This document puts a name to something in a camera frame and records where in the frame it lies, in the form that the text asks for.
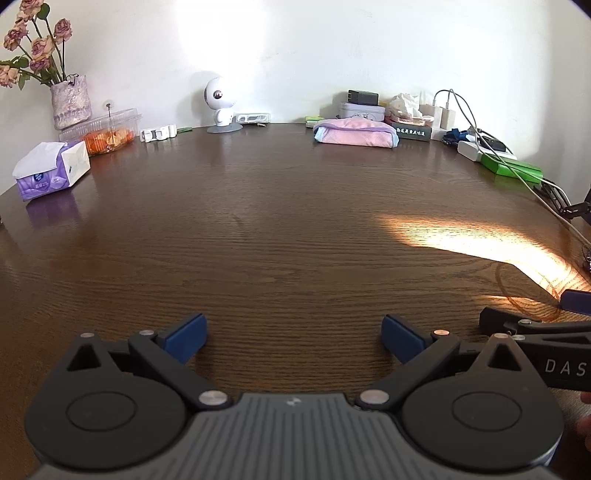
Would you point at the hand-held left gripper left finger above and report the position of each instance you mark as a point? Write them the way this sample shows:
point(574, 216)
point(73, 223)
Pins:
point(187, 337)

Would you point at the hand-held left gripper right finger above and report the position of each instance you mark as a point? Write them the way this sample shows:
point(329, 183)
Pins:
point(402, 338)

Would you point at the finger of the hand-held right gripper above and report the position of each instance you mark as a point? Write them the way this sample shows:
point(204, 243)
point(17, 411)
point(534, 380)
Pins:
point(577, 303)
point(508, 322)

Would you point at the pink and blue clothes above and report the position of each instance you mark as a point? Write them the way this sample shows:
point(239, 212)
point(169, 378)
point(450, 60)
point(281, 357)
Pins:
point(355, 134)

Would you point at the person's right hand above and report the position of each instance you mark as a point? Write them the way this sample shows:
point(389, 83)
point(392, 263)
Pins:
point(587, 424)

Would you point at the black phone stand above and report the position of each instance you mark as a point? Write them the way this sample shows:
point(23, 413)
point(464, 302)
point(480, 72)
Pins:
point(561, 203)

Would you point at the white power bank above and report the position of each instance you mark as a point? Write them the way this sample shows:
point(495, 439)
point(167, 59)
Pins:
point(468, 150)

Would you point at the black electronic device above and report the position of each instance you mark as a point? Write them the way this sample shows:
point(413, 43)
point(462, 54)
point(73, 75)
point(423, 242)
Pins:
point(496, 145)

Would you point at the blue plug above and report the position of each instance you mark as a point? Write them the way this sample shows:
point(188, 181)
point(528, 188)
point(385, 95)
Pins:
point(457, 136)

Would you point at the white power strip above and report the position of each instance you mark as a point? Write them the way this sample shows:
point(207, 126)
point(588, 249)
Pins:
point(441, 134)

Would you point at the white clip gadget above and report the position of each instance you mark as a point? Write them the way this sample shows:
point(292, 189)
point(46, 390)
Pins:
point(158, 134)

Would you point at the dark green tissue box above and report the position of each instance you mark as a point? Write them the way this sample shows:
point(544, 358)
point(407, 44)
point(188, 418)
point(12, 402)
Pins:
point(413, 130)

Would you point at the purple white tissue pack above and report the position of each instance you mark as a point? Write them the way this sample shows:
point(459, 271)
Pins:
point(51, 173)

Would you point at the white charger adapter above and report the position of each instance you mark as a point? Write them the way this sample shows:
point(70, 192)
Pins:
point(445, 117)
point(427, 110)

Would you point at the clear plastic snack container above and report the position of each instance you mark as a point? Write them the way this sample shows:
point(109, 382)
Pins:
point(108, 136)

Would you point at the white flat gadget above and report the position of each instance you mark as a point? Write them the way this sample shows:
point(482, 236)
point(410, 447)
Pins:
point(253, 118)

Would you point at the grey tin box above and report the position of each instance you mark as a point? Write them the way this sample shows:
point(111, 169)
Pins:
point(362, 110)

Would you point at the white tissue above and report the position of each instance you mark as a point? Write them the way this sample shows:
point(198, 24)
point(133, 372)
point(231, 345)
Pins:
point(405, 105)

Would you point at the green packet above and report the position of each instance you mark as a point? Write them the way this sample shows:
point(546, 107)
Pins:
point(313, 122)

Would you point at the black charger block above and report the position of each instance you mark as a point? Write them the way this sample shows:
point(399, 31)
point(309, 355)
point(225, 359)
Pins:
point(363, 98)

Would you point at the purple white vase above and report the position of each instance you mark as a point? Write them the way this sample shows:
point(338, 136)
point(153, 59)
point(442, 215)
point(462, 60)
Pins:
point(70, 104)

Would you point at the pink dried roses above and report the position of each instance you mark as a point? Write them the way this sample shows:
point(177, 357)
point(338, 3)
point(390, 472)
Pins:
point(34, 44)

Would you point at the white robot-shaped camera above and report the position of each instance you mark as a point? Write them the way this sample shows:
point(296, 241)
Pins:
point(219, 106)

